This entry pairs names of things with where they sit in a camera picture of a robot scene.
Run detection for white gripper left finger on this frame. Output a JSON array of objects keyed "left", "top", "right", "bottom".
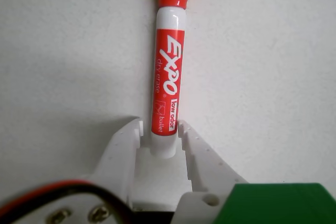
[{"left": 13, "top": 118, "right": 144, "bottom": 224}]

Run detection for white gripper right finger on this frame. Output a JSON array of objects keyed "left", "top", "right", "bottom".
[{"left": 170, "top": 119, "right": 249, "bottom": 224}]

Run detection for red Expo marker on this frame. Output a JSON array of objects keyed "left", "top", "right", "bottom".
[{"left": 150, "top": 0, "right": 194, "bottom": 159}]

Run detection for red black servo wires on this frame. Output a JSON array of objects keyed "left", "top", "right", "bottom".
[{"left": 0, "top": 179, "right": 134, "bottom": 224}]

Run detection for green printed camera mount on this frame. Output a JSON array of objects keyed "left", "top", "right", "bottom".
[{"left": 212, "top": 183, "right": 336, "bottom": 224}]

